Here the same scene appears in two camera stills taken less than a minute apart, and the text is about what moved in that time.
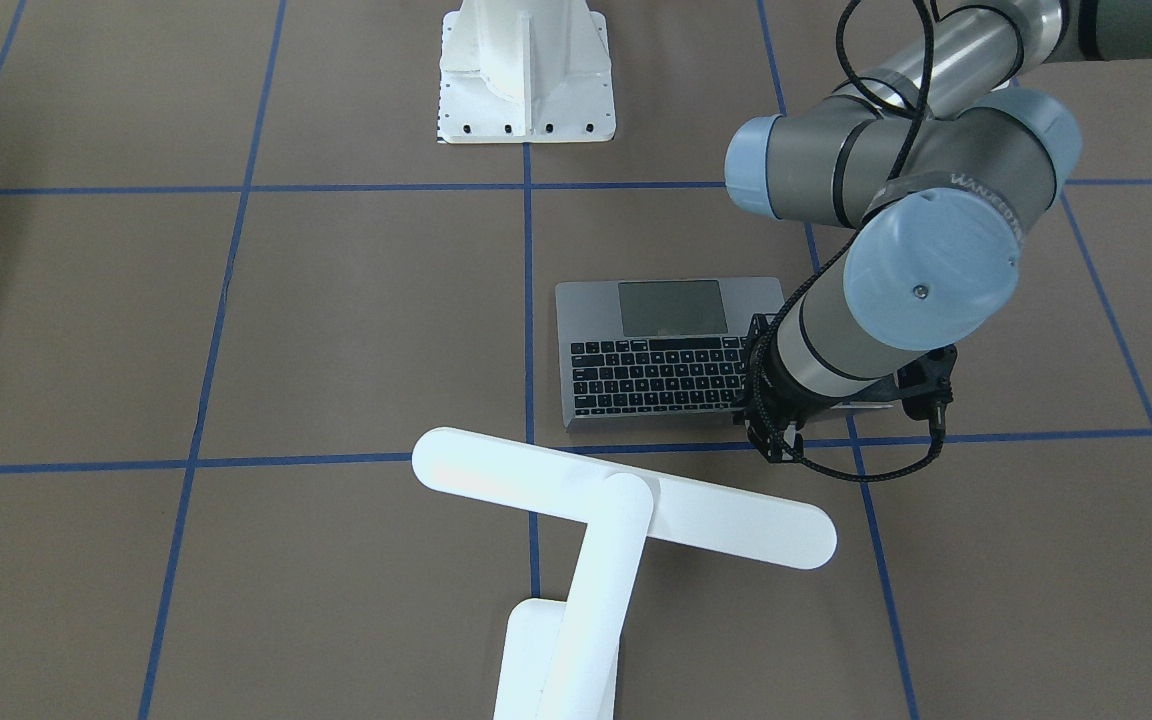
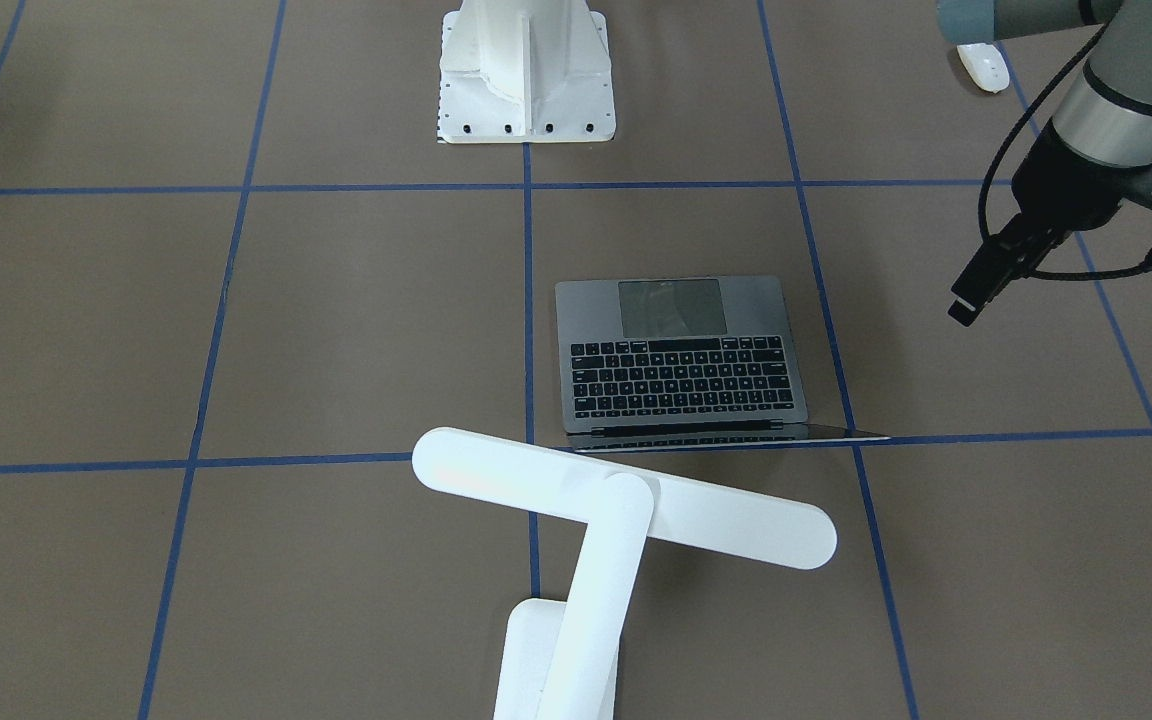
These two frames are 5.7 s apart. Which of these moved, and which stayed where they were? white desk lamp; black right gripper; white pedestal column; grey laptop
Moved: black right gripper; grey laptop
Stayed: white pedestal column; white desk lamp
